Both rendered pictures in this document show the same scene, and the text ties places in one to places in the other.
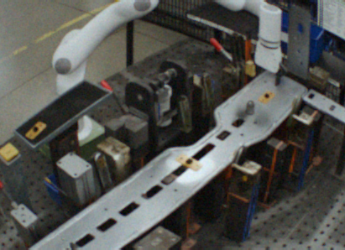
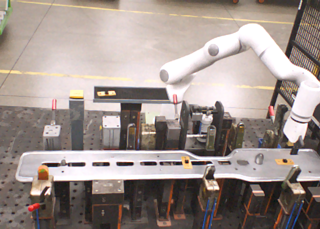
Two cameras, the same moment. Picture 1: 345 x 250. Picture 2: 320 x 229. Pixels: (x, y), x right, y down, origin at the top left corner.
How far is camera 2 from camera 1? 0.84 m
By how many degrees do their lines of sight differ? 33
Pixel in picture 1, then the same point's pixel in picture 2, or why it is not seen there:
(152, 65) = (259, 124)
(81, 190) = (106, 138)
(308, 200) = not seen: outside the picture
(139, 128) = (173, 128)
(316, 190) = not seen: outside the picture
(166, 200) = (150, 171)
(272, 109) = (279, 169)
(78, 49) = (176, 69)
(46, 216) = not seen: hidden behind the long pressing
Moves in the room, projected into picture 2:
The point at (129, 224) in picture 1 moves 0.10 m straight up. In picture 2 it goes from (113, 170) to (114, 151)
